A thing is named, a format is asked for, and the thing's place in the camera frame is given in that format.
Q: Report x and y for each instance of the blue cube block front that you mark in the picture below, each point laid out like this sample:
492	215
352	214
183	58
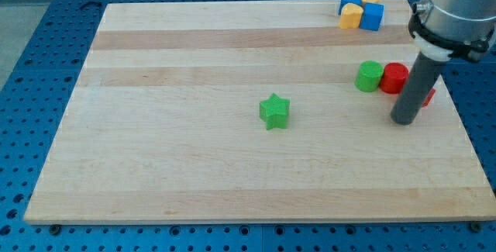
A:
372	16

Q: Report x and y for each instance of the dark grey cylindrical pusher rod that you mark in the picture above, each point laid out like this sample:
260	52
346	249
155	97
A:
421	80

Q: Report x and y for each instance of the blue block rear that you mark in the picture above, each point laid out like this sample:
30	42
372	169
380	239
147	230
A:
345	2

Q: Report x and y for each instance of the wooden board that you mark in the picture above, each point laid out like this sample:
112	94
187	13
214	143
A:
163	124

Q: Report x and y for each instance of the red cylinder block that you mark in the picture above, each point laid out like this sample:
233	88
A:
394	78

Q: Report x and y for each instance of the green cylinder block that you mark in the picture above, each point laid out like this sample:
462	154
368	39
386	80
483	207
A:
369	76

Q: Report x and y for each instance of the green star block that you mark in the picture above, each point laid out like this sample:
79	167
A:
274	111

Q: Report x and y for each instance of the red star block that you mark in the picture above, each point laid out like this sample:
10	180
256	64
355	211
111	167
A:
429	97

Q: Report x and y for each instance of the yellow block front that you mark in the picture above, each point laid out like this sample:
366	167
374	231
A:
350	16

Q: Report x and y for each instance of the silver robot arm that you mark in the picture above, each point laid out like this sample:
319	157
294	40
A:
443	30

